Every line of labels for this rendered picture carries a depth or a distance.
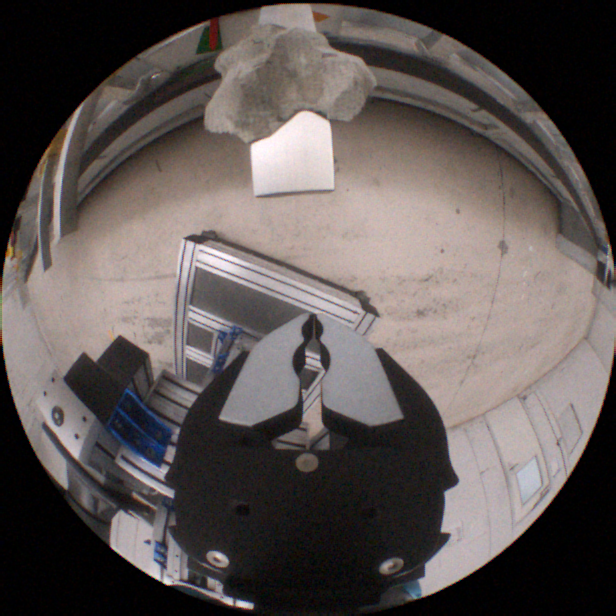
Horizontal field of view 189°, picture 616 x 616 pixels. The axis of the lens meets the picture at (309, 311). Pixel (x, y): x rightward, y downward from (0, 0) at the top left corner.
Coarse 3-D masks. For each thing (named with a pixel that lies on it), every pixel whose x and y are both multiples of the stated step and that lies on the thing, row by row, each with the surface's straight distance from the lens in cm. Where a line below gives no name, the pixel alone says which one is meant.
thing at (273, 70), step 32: (256, 32) 12; (288, 32) 10; (224, 64) 11; (256, 64) 10; (288, 64) 9; (320, 64) 9; (352, 64) 9; (224, 96) 10; (256, 96) 8; (288, 96) 9; (320, 96) 9; (352, 96) 8; (224, 128) 9; (256, 128) 8
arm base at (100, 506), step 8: (72, 472) 50; (72, 480) 51; (80, 480) 49; (72, 488) 52; (80, 488) 50; (88, 488) 48; (72, 496) 53; (80, 496) 51; (88, 496) 49; (96, 496) 48; (80, 504) 52; (88, 504) 51; (96, 504) 51; (104, 504) 50; (88, 512) 52; (96, 512) 52; (104, 512) 51; (112, 512) 52; (96, 520) 53; (104, 520) 53
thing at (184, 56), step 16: (240, 16) 34; (256, 16) 34; (336, 16) 35; (192, 32) 36; (224, 32) 36; (240, 32) 37; (320, 32) 38; (336, 32) 38; (160, 48) 38; (176, 48) 38; (192, 48) 39; (224, 48) 39; (160, 64) 41; (176, 64) 41
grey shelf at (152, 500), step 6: (138, 492) 334; (144, 498) 307; (150, 498) 318; (156, 498) 310; (150, 504) 257; (156, 504) 307; (150, 510) 317; (138, 516) 288; (144, 516) 314; (150, 516) 317; (144, 522) 265; (150, 522) 291
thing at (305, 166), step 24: (288, 24) 14; (312, 24) 14; (288, 120) 9; (312, 120) 9; (264, 144) 8; (288, 144) 8; (312, 144) 8; (264, 168) 8; (288, 168) 8; (312, 168) 8; (264, 192) 8; (288, 192) 8; (312, 192) 8
